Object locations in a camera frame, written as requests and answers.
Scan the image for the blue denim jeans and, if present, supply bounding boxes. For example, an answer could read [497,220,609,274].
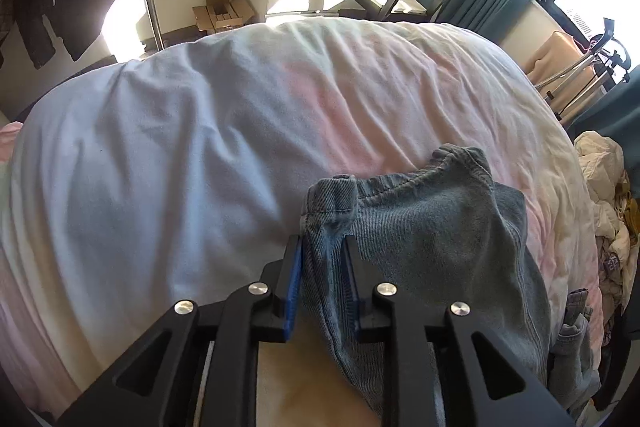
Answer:
[300,144,600,411]

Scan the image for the pastel tie-dye duvet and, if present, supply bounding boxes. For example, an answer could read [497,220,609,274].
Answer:
[1,17,603,426]

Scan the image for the mustard yellow garment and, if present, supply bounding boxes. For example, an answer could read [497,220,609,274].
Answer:
[615,170,640,246]

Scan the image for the cream puffer jacket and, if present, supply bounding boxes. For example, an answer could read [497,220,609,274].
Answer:
[574,131,637,308]

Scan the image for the teal right curtain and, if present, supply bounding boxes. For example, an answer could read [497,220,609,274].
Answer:
[567,67,640,199]

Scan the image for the peach sweater on rack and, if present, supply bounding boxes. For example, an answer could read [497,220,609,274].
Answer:
[523,31,604,126]

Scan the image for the cardboard box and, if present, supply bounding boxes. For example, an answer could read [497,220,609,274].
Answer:
[192,0,256,35]

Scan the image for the camera tripod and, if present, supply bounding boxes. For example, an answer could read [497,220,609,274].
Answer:
[532,17,632,124]

